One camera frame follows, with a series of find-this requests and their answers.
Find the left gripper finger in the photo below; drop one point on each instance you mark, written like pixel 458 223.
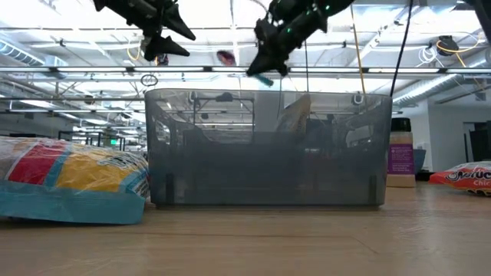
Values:
pixel 163 48
pixel 178 23

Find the yellow snack packet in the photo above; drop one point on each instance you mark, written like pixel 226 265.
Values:
pixel 295 115

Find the blue yellow chip bag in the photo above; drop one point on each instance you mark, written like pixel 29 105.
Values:
pixel 76 172

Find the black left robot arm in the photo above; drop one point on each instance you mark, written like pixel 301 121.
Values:
pixel 111 4

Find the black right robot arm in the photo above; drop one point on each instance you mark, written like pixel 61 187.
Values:
pixel 318 19

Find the translucent grey plastic bin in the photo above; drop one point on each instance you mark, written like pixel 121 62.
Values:
pixel 345 180

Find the purple-label spice jar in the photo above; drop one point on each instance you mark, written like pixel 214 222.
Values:
pixel 402 157

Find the orange ramen noodle packet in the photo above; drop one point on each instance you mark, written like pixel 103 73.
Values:
pixel 464 178

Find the dark screen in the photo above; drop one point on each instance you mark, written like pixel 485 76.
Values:
pixel 481 142

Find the ceiling light rail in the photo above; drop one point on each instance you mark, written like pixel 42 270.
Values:
pixel 96 69

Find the silver ventilation duct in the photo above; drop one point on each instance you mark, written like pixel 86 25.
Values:
pixel 422 92

